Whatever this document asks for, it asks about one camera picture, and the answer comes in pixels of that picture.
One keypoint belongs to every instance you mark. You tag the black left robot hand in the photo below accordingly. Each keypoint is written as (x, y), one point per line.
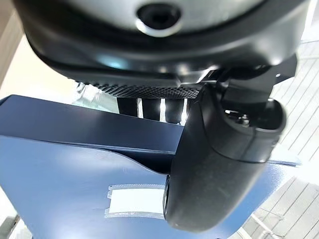
(154, 57)

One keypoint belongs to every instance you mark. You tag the blue box file folder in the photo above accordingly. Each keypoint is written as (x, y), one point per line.
(62, 174)

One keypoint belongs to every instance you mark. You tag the white spine label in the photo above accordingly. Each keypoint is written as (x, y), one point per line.
(135, 201)

